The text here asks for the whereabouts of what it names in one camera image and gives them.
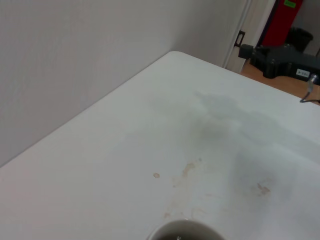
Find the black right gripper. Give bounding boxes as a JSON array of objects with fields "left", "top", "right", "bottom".
[{"left": 238, "top": 43, "right": 320, "bottom": 85}]

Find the grey ceramic cup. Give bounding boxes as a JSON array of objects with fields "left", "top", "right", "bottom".
[{"left": 146, "top": 219, "right": 226, "bottom": 240}]

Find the red cabinet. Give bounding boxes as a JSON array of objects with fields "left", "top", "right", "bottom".
[{"left": 262, "top": 0, "right": 305, "bottom": 47}]

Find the black waste bin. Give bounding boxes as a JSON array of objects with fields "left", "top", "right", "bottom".
[{"left": 286, "top": 26, "right": 315, "bottom": 53}]

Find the white door frame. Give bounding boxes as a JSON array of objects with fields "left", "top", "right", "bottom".
[{"left": 223, "top": 0, "right": 277, "bottom": 75}]

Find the grey right gripper cable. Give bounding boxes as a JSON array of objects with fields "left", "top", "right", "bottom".
[{"left": 299, "top": 73, "right": 320, "bottom": 105}]

